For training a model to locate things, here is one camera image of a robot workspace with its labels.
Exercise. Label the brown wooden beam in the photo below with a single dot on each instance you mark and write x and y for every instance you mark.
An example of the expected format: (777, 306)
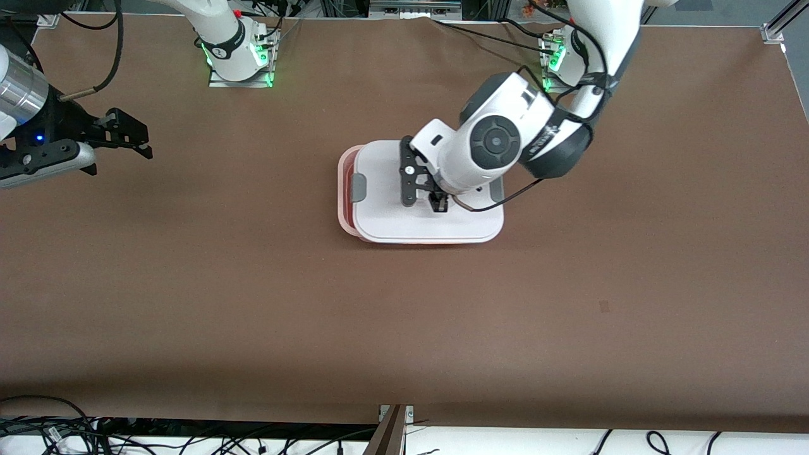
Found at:
(387, 436)

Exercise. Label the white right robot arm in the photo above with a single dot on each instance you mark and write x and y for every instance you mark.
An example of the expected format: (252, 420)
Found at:
(221, 31)

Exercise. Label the small silver metal bracket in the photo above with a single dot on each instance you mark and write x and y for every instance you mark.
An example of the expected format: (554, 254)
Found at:
(409, 412)

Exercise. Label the colourful small items heap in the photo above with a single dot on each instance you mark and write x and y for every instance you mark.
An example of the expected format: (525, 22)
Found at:
(534, 7)

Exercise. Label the pink translucent plastic box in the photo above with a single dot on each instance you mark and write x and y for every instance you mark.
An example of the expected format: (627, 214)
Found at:
(344, 189)

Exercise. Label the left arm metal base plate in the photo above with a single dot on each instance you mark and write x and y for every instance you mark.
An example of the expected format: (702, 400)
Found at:
(546, 43)

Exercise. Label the grey metal frame piece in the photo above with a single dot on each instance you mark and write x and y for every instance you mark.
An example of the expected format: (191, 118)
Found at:
(414, 7)

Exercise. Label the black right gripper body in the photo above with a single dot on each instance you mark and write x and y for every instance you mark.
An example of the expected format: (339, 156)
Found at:
(65, 119)

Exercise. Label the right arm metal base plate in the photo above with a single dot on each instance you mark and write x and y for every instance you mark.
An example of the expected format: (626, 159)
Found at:
(240, 83)

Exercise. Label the aluminium frame corner bracket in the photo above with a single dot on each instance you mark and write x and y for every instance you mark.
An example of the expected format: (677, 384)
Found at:
(47, 19)
(772, 31)

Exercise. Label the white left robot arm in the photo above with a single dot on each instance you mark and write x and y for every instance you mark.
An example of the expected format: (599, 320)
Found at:
(499, 139)

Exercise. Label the white box lid grey clips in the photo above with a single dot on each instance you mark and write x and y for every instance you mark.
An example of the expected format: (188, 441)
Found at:
(392, 221)

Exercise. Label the brown table cover sheet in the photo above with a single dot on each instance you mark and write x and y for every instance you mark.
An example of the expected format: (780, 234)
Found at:
(189, 284)

